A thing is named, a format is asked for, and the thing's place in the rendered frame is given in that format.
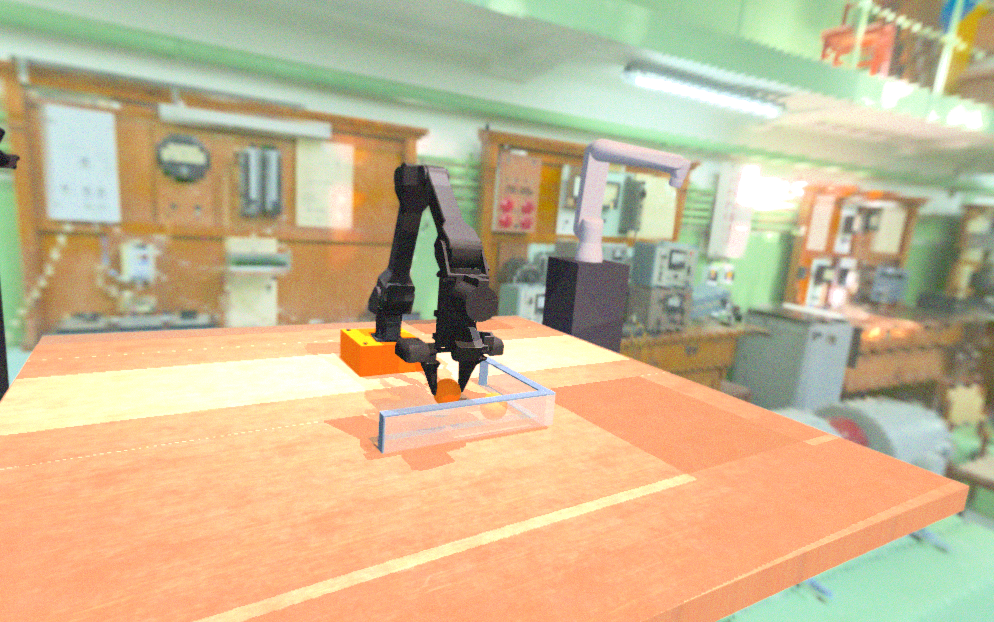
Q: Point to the orange ball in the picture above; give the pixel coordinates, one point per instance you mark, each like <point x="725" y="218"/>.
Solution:
<point x="448" y="390"/>

